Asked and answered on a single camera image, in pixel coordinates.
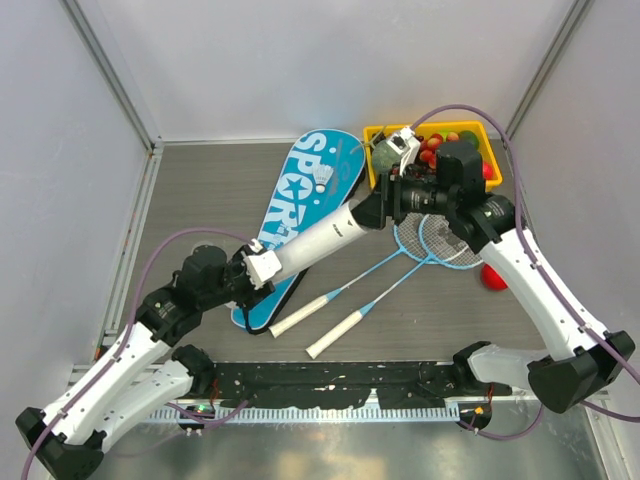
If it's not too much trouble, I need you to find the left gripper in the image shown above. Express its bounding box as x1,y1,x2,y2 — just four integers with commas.
199,244,275,310

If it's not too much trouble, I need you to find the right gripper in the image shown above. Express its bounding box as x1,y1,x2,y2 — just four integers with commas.
345,162,456,230

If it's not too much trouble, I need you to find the white shuttlecock tube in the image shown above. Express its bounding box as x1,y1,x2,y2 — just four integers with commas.
271,200,368,284

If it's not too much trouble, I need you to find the clear tube lid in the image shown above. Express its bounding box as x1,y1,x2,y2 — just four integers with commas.
191,240,216,253

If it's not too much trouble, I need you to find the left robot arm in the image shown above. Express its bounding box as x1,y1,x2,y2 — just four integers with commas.
16,244,282,479

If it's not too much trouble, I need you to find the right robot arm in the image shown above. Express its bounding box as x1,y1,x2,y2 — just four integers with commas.
352,137,635,413

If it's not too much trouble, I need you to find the left blue badminton racket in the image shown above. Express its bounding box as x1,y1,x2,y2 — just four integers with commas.
269,213,426,338

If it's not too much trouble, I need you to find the blue badminton racket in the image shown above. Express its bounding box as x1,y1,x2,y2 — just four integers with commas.
269,213,426,338
306,213,482,359

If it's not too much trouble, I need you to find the right blue badminton racket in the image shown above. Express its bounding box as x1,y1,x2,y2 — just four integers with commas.
306,213,482,359

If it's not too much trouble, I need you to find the green melon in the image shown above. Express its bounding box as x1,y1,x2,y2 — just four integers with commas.
371,141,403,175

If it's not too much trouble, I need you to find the dark grape bunch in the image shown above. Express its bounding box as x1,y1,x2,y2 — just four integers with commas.
402,162,436,183

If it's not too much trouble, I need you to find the shuttlecock on racket bag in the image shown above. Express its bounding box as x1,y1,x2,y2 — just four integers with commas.
313,164,334,194

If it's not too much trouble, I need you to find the blue racket bag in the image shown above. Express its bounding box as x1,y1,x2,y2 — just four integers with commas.
231,129,366,335

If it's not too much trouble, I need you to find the yellow plastic tray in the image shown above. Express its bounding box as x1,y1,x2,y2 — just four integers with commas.
363,120,503,192

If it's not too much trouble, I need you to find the red cherry cluster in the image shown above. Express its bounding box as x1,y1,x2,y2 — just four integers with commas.
418,131,460,169

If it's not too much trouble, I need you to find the green lime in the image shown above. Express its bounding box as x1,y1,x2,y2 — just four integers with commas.
459,130,480,150

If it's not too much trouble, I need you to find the red apple in tray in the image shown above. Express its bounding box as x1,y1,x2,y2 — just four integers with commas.
482,162,494,181

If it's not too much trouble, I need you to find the red apple on table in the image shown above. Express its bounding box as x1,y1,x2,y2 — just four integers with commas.
480,264,508,291

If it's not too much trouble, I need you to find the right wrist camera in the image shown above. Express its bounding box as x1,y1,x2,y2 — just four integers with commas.
387,126,421,176

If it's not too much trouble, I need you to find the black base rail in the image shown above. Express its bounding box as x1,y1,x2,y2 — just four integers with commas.
186,361,496,410

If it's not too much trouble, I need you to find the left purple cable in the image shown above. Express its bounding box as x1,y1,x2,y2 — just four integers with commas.
19,228,256,480

